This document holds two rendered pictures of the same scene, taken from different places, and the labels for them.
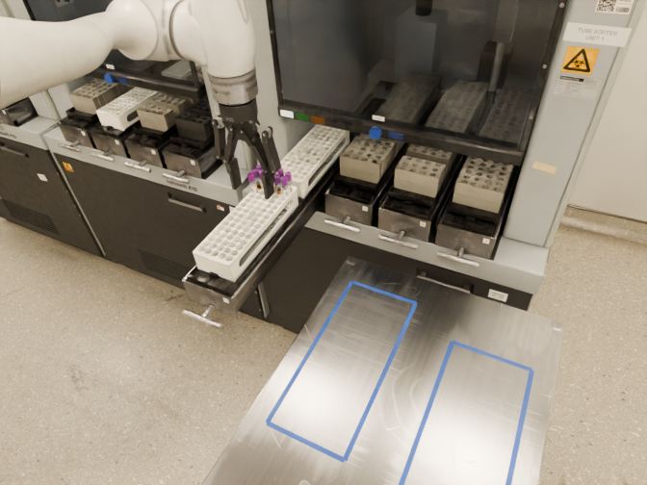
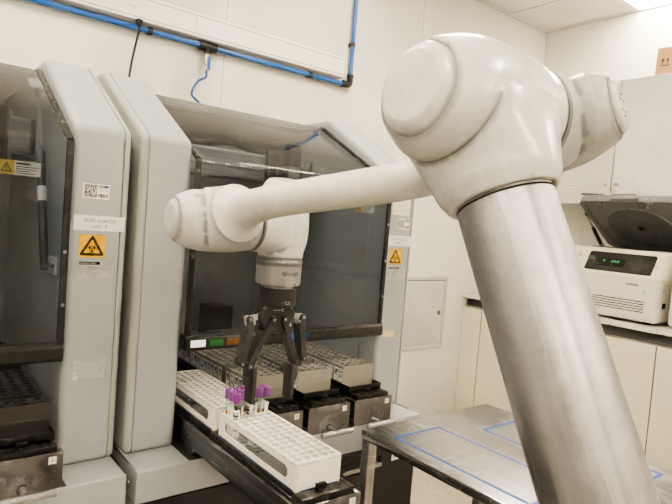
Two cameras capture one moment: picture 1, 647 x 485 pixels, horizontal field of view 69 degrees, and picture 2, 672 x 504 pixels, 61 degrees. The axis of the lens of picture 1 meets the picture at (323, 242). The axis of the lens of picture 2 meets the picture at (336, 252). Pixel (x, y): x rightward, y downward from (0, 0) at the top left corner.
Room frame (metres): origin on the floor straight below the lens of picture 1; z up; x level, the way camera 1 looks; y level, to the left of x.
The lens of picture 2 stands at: (0.33, 1.15, 1.28)
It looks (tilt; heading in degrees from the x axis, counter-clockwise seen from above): 3 degrees down; 293
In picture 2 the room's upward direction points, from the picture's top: 5 degrees clockwise
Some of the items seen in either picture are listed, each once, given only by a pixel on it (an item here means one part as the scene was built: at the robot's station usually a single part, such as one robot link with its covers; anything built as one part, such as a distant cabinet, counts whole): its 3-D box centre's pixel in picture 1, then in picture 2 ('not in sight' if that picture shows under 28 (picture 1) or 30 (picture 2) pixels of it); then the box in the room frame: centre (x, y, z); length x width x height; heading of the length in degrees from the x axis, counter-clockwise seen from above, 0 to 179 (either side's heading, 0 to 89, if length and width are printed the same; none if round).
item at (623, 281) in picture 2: not in sight; (635, 256); (0.04, -2.36, 1.22); 0.62 x 0.56 x 0.64; 59
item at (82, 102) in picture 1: (86, 103); not in sight; (1.52, 0.77, 0.85); 0.12 x 0.02 x 0.06; 61
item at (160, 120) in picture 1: (154, 119); not in sight; (1.37, 0.51, 0.85); 0.12 x 0.02 x 0.06; 62
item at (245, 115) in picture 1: (240, 118); (275, 309); (0.87, 0.15, 1.10); 0.08 x 0.07 x 0.09; 61
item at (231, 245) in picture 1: (250, 227); (274, 446); (0.84, 0.17, 0.83); 0.30 x 0.10 x 0.06; 151
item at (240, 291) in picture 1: (282, 211); (240, 448); (0.96, 0.10, 0.78); 0.73 x 0.14 x 0.09; 151
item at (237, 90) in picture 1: (234, 83); (278, 272); (0.87, 0.15, 1.17); 0.09 x 0.09 x 0.06
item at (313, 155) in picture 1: (312, 158); (205, 399); (1.12, 0.02, 0.83); 0.30 x 0.10 x 0.06; 151
